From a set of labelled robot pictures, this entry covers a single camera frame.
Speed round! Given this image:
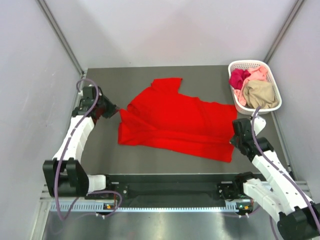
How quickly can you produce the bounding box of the slotted cable duct rail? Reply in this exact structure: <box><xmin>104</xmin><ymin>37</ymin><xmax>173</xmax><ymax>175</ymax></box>
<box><xmin>49</xmin><ymin>201</ymin><xmax>253</xmax><ymax>213</ymax></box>

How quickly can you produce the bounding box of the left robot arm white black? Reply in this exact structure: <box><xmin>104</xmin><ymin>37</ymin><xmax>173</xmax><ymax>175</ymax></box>
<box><xmin>42</xmin><ymin>85</ymin><xmax>118</xmax><ymax>199</ymax></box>

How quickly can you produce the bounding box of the magenta t shirt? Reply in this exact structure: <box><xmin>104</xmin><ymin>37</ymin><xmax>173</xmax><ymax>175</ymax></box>
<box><xmin>228</xmin><ymin>68</ymin><xmax>251</xmax><ymax>90</ymax></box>

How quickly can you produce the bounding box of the beige t shirt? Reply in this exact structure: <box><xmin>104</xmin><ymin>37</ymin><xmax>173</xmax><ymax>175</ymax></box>
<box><xmin>243</xmin><ymin>80</ymin><xmax>279</xmax><ymax>109</ymax></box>

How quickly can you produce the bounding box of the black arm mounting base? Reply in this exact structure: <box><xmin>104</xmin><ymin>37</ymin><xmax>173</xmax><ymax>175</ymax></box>
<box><xmin>84</xmin><ymin>173</ymin><xmax>266</xmax><ymax>208</ymax></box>

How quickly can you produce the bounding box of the red t shirt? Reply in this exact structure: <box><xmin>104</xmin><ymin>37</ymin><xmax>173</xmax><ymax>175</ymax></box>
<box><xmin>117</xmin><ymin>77</ymin><xmax>237</xmax><ymax>163</ymax></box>

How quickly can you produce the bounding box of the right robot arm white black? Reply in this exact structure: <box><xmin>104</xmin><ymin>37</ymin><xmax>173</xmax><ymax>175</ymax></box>
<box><xmin>230</xmin><ymin>118</ymin><xmax>320</xmax><ymax>240</ymax></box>

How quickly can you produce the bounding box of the pink t shirt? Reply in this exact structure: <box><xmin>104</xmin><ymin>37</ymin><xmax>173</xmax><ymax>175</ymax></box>
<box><xmin>233</xmin><ymin>65</ymin><xmax>268</xmax><ymax>106</ymax></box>

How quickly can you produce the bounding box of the white plastic laundry basket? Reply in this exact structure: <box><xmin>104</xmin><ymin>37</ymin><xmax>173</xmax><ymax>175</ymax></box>
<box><xmin>228</xmin><ymin>60</ymin><xmax>282</xmax><ymax>115</ymax></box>

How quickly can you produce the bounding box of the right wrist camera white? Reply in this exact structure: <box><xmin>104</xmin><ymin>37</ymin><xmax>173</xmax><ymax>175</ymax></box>
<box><xmin>250</xmin><ymin>115</ymin><xmax>267</xmax><ymax>136</ymax></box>

